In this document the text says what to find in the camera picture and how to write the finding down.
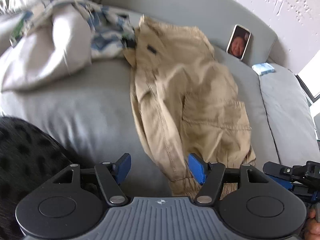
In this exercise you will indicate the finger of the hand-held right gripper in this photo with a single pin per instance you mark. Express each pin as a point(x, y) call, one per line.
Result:
point(282, 170)

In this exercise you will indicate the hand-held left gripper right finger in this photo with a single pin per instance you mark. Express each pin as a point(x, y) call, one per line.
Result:
point(197, 170)

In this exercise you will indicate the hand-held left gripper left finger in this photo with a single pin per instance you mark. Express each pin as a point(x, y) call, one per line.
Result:
point(123, 168)

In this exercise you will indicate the khaki cargo pants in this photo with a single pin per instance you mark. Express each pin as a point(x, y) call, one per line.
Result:
point(200, 92)

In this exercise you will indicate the person's right hand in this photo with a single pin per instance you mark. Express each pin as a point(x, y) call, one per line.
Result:
point(313, 226)

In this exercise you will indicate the grey sofa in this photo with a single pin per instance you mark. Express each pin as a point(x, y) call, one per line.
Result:
point(75, 110)

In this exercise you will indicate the window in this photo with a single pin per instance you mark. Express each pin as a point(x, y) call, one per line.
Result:
point(311, 82)

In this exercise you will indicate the person's dark spotted trouser leg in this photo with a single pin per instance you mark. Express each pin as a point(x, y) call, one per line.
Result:
point(25, 160)

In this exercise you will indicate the blue white tissue packet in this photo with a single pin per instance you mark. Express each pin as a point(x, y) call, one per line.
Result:
point(263, 68)

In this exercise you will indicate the smartphone in white case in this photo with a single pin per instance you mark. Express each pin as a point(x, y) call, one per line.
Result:
point(238, 42)

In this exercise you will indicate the white blue patterned garment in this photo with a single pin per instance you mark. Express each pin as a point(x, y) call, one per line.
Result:
point(62, 42)

